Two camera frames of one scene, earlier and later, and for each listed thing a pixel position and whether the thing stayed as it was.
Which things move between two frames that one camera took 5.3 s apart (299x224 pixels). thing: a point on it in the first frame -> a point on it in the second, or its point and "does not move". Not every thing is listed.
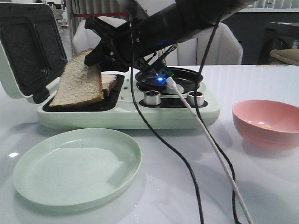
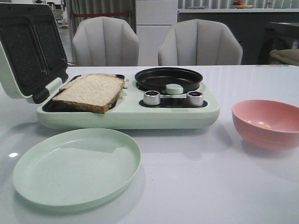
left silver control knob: [152, 97] does not move
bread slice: [80, 82] -> [96, 93]
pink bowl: [267, 125] does not move
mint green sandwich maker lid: [32, 53] does not move
